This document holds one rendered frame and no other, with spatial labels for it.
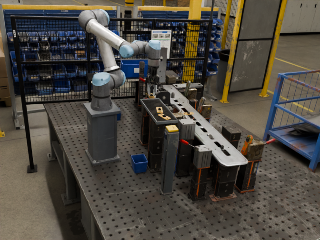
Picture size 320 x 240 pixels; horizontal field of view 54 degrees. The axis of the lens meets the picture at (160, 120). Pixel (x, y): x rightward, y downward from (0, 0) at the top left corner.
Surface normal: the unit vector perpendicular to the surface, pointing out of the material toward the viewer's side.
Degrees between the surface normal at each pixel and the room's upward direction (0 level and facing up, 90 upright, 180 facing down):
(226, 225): 0
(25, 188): 0
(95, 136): 90
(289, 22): 90
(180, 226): 0
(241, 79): 90
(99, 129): 90
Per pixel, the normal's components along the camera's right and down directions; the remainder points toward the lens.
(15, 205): 0.07, -0.90
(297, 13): 0.45, 0.41
